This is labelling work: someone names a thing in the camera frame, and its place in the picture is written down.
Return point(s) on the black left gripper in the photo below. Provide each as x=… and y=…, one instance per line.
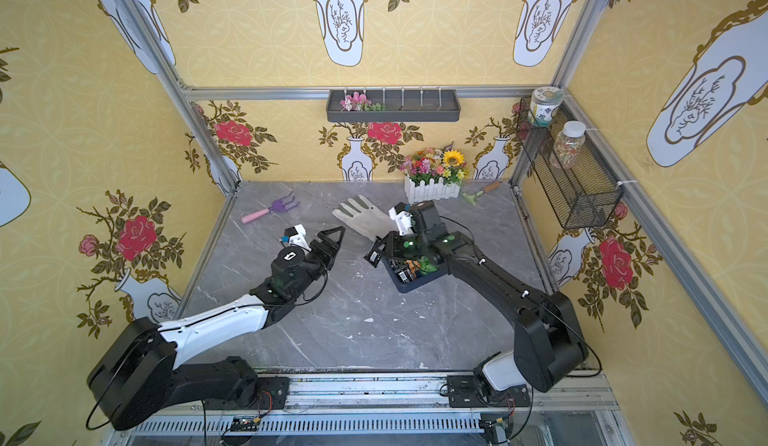
x=318, y=249

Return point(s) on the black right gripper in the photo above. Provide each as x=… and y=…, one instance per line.
x=391, y=247

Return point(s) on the white fabric garden glove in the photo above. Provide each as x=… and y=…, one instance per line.
x=365, y=218

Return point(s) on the black wire mesh basket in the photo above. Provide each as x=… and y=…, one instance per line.
x=582, y=192

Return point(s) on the grey wall shelf tray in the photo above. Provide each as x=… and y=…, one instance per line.
x=400, y=105

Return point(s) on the small circuit board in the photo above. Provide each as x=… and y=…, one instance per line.
x=495, y=432
x=245, y=424

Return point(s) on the white fence flower pot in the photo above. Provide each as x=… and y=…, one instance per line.
x=433, y=174

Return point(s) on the pink artificial flowers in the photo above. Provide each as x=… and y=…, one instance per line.
x=357, y=102

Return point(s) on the pink purple garden rake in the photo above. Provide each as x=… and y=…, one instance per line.
x=280, y=205

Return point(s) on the green garden trowel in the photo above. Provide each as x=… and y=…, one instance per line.
x=472, y=198

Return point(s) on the small circuit board left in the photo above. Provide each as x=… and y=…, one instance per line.
x=245, y=424

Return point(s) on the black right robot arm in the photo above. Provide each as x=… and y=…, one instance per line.
x=548, y=340

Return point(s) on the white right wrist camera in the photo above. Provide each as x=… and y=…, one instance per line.
x=402, y=218

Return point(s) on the green cookie packet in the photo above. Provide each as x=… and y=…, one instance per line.
x=426, y=267

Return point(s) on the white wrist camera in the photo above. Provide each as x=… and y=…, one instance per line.
x=295, y=235
x=402, y=218

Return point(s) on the dark blue storage box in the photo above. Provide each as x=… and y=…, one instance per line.
x=402, y=278

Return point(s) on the small circuit board right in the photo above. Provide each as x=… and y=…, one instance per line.
x=495, y=432

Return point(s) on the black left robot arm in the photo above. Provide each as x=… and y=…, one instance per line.
x=149, y=366

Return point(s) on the white lid labelled jar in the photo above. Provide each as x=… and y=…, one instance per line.
x=544, y=105

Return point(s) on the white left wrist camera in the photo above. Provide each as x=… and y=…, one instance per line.
x=295, y=235

